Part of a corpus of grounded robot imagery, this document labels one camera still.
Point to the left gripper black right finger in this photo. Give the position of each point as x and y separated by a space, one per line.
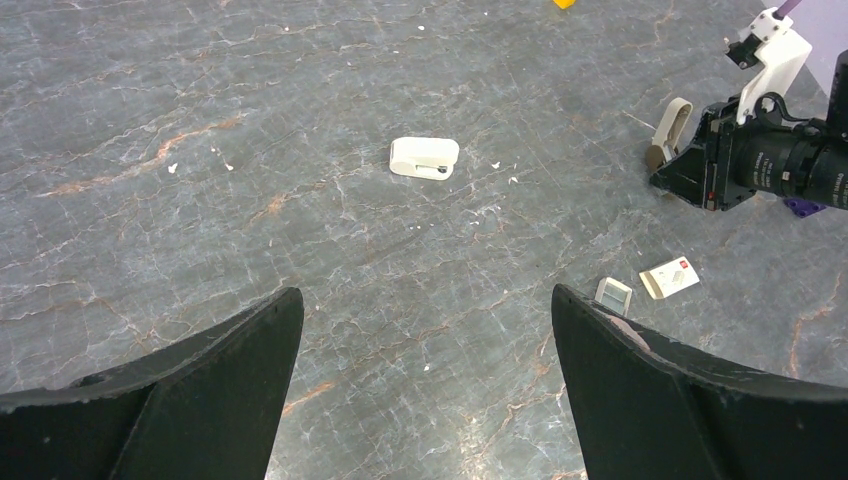
647 406

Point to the staple strip box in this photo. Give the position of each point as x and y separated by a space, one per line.
669 278

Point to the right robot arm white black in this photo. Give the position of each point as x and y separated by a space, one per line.
792 157

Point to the yellow cube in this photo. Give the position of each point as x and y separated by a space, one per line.
564 4

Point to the purple red block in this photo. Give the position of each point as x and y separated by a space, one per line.
803 208

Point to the clear staple tray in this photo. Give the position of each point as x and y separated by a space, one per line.
614 295

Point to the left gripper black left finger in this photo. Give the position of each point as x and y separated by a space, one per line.
206 407

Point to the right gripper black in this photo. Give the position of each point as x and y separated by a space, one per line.
702 174

